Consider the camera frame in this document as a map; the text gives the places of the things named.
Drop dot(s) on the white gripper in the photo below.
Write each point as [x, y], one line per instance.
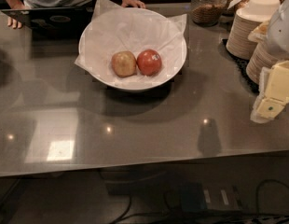
[282, 32]

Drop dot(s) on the yellow-red apple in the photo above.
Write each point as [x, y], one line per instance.
[124, 64]

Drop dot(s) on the red apple with sticker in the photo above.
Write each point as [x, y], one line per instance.
[149, 62]

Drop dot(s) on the white bowl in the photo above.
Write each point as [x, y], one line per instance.
[132, 48]

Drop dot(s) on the person's left hand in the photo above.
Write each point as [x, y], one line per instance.
[133, 3]

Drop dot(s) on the person's right hand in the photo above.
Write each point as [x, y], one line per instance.
[12, 22]

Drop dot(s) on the front stack of paper plates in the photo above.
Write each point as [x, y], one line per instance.
[260, 58]

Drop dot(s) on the stack of paper plates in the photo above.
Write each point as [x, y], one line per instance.
[260, 58]
[238, 43]

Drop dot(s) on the black mat under plates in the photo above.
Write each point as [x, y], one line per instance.
[241, 65]

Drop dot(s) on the rear stack of paper plates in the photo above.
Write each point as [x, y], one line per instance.
[238, 43]

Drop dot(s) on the white paper bowls stack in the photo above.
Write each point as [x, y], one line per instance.
[259, 10]

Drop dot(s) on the glass jar with cereal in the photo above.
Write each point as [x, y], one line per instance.
[207, 12]

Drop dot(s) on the black power box under table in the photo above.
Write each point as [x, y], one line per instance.
[197, 197]

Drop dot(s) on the white paper liner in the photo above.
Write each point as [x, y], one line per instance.
[129, 38]

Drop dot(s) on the black laptop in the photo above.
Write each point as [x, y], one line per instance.
[53, 18]

